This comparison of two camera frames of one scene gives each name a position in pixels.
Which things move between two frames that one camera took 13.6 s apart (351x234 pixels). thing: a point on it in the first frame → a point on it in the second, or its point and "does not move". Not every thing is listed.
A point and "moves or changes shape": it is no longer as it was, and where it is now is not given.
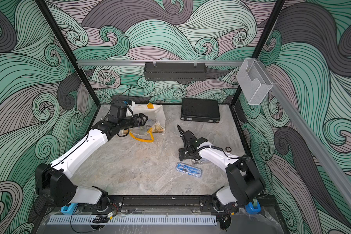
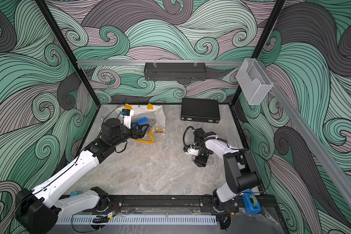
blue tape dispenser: (253, 207) does not move
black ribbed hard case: (202, 110) does not move
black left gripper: (135, 117) → (139, 134)
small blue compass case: (189, 169) moves or changes shape
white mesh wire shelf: (254, 80) does not move
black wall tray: (175, 71) does not move
